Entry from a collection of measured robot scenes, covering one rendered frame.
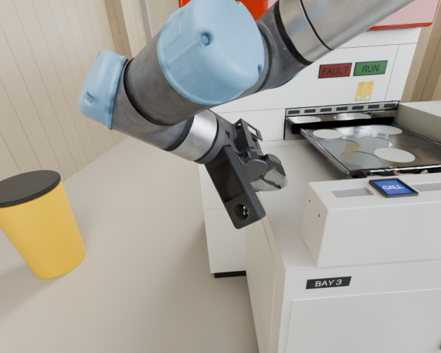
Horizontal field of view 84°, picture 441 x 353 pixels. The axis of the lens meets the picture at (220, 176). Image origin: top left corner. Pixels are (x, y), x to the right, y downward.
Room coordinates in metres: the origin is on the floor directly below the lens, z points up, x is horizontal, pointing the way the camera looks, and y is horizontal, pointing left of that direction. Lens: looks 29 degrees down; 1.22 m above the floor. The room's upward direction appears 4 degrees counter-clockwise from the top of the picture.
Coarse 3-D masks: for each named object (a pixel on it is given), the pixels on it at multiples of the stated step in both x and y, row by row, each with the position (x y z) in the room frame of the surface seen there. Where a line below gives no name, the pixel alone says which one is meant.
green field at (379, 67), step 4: (356, 64) 0.95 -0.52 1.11; (360, 64) 0.95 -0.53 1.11; (364, 64) 0.95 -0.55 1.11; (368, 64) 0.95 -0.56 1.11; (372, 64) 0.95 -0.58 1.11; (376, 64) 0.95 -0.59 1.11; (380, 64) 0.95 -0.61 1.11; (384, 64) 0.95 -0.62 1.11; (356, 68) 0.95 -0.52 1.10; (360, 68) 0.95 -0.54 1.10; (364, 68) 0.95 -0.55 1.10; (368, 68) 0.95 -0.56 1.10; (372, 68) 0.95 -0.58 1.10; (376, 68) 0.95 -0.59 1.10; (380, 68) 0.95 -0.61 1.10; (384, 68) 0.95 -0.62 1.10; (356, 72) 0.95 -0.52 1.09; (360, 72) 0.95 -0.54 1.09; (364, 72) 0.95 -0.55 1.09; (368, 72) 0.95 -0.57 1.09; (372, 72) 0.95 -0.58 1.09; (376, 72) 0.95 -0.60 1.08; (380, 72) 0.95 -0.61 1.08
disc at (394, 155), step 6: (378, 150) 0.67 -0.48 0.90; (384, 150) 0.67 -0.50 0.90; (390, 150) 0.67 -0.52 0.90; (396, 150) 0.66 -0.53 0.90; (378, 156) 0.63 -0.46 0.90; (384, 156) 0.63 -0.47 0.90; (390, 156) 0.63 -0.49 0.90; (396, 156) 0.62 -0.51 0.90; (402, 156) 0.62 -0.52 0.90; (408, 156) 0.62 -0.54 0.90
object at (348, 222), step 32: (320, 192) 0.38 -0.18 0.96; (352, 192) 0.38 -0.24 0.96; (320, 224) 0.34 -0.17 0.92; (352, 224) 0.33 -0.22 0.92; (384, 224) 0.33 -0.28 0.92; (416, 224) 0.33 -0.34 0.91; (320, 256) 0.32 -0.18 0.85; (352, 256) 0.33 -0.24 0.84; (384, 256) 0.33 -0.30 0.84; (416, 256) 0.33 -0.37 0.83
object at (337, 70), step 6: (324, 66) 0.95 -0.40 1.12; (330, 66) 0.95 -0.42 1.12; (336, 66) 0.95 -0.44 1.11; (342, 66) 0.95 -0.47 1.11; (348, 66) 0.95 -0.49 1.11; (324, 72) 0.95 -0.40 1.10; (330, 72) 0.95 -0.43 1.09; (336, 72) 0.95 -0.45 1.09; (342, 72) 0.95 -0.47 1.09; (348, 72) 0.95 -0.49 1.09
